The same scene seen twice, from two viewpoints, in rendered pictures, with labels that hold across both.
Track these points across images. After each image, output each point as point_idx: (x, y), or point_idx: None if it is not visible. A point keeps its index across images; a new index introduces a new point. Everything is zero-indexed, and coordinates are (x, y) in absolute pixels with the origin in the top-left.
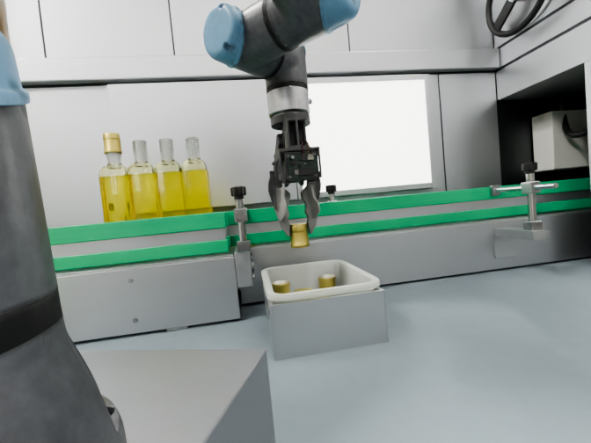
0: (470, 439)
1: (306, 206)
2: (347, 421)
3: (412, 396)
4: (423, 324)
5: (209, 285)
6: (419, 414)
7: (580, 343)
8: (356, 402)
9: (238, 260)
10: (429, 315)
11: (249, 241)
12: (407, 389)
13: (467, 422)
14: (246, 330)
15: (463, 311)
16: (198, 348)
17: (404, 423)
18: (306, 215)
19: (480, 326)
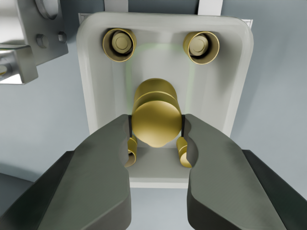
0: (180, 215)
1: (194, 161)
2: (141, 200)
3: (176, 196)
4: (246, 133)
5: None
6: (172, 203)
7: (297, 185)
8: (150, 192)
9: None
10: (270, 117)
11: (23, 84)
12: (177, 191)
13: (186, 210)
14: (79, 81)
15: (302, 121)
16: (36, 106)
17: (163, 206)
18: (191, 128)
19: (279, 151)
